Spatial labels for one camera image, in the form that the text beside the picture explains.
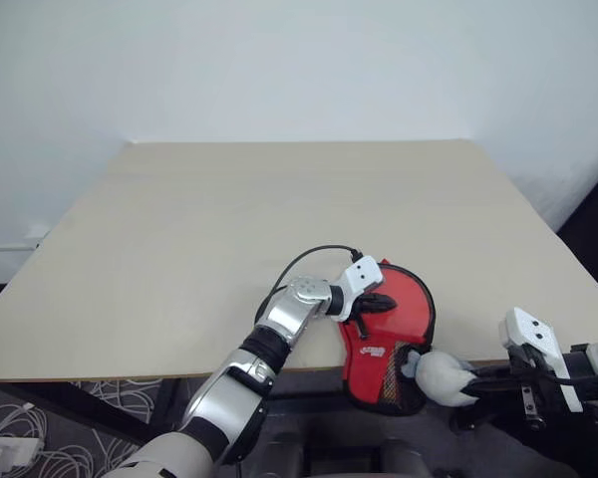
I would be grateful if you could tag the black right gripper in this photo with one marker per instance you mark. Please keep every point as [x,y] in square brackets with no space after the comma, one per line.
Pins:
[533,388]

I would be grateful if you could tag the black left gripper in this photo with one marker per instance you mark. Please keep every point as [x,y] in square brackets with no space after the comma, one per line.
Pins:
[363,306]

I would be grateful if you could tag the red fabric pouch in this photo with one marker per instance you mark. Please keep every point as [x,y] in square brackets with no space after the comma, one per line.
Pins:
[403,309]

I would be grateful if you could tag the pale blue plush toy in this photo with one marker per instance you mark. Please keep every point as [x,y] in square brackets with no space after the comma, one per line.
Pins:
[441,376]

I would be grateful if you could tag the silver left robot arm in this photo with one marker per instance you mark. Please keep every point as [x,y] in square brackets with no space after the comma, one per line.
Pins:
[274,328]

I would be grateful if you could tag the white power adapter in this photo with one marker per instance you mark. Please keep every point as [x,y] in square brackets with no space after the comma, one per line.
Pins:
[10,453]

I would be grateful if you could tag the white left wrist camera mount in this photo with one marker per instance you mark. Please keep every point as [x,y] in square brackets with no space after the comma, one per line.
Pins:
[361,276]

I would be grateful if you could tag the black table frame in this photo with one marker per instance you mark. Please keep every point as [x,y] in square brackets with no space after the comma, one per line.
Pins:
[80,406]

